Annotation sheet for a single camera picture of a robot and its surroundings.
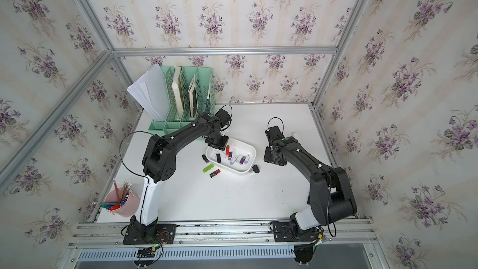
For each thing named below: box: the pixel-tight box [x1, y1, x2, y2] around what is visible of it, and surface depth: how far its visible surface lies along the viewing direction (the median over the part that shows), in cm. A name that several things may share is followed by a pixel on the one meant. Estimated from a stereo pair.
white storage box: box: [205, 136, 258, 175], surface depth 97 cm
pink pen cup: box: [103, 188, 141, 218], surface depth 76 cm
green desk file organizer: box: [148, 66, 216, 136], surface depth 105 cm
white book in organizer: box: [171, 66, 184, 119], surface depth 100 cm
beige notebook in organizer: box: [187, 77, 198, 118], surface depth 103 cm
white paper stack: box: [126, 63, 170, 121], surface depth 98 cm
